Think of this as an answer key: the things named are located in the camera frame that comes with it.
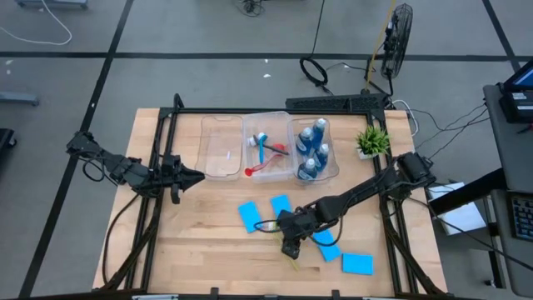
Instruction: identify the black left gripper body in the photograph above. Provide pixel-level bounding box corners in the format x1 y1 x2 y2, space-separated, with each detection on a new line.
160 152 189 195

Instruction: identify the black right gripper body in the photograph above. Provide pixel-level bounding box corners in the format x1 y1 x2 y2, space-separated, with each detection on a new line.
276 207 318 247

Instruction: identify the yellow-green dish brush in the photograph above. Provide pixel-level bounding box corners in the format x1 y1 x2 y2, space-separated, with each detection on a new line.
266 220 301 273

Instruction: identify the blue sponge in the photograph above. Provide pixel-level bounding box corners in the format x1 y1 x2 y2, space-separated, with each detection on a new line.
341 252 376 277
270 193 294 220
237 201 265 234
311 227 344 264

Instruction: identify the blue dish soap bottle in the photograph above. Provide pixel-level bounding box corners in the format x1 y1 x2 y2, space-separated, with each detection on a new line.
295 126 315 158
312 142 331 172
311 117 328 148
296 157 319 183

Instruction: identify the red dish brush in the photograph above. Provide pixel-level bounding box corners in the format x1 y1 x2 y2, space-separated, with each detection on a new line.
244 143 289 178

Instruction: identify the blue dish brush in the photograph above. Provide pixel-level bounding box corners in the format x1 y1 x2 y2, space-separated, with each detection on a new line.
255 132 270 165

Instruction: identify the grey dish brush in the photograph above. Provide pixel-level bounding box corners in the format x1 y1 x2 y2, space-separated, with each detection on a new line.
245 133 291 158

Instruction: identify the shallow clear plastic tray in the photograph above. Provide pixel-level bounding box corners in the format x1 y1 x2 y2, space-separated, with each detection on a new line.
194 115 245 182
291 116 340 186

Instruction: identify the deep clear plastic bin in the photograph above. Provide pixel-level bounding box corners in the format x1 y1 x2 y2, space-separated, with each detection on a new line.
242 110 298 185

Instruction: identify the small potted green plant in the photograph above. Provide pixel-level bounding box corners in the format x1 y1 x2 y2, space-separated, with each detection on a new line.
355 124 392 161

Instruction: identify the black perforated metal box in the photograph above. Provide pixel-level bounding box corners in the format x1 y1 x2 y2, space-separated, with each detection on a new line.
285 92 391 113

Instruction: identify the black chair base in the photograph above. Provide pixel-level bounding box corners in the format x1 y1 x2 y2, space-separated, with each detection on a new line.
0 127 18 163

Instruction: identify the grey metal bar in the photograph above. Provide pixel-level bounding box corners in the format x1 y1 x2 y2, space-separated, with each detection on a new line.
0 91 42 108

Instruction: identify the black desk support bar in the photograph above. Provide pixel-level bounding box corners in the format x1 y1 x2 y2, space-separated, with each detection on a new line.
427 167 507 217

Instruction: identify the black floor fan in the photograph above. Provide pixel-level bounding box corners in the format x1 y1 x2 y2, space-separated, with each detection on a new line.
380 2 414 81

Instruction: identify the grey desk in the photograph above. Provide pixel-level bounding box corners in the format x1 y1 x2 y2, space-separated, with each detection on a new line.
481 82 533 298

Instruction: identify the black keyboard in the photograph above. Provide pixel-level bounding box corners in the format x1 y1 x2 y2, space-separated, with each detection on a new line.
508 194 533 243

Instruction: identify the black laptop computer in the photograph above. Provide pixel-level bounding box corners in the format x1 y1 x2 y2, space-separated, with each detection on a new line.
497 57 533 125

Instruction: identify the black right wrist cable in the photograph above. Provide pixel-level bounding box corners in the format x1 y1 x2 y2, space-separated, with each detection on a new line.
252 218 345 248

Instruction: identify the black aluminium rig frame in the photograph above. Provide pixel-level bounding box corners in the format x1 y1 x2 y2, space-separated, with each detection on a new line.
98 93 450 300

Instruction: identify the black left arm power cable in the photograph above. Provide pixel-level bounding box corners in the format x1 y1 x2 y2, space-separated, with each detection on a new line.
101 193 141 287

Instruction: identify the coiled black cable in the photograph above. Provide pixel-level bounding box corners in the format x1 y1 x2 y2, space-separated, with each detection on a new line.
298 56 335 96

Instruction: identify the short white cable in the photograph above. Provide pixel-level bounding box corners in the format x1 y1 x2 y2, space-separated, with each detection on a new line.
391 98 419 138

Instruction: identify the black cable bundle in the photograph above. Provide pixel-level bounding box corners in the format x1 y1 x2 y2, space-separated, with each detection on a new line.
237 0 264 18

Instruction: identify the white floor cable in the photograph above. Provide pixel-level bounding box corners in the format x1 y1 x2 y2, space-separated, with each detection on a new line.
0 0 73 47

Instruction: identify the black hanging cable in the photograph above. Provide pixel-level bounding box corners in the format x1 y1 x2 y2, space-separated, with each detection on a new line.
310 0 327 58

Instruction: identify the yellow hanging cable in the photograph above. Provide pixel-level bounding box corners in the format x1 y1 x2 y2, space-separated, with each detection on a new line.
365 0 397 92

